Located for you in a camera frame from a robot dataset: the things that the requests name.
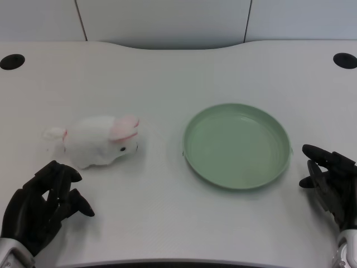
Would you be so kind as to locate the white plush rabbit doll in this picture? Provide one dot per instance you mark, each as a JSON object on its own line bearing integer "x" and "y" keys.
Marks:
{"x": 97, "y": 143}

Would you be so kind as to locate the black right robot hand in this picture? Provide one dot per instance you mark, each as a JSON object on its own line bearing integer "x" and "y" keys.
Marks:
{"x": 332, "y": 190}

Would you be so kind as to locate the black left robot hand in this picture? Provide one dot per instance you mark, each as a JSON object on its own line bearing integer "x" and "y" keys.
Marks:
{"x": 30, "y": 206}

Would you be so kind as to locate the green round plate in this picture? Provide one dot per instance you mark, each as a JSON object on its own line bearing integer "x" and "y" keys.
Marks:
{"x": 237, "y": 146}

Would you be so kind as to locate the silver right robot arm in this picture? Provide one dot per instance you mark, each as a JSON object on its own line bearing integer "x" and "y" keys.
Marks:
{"x": 347, "y": 248}

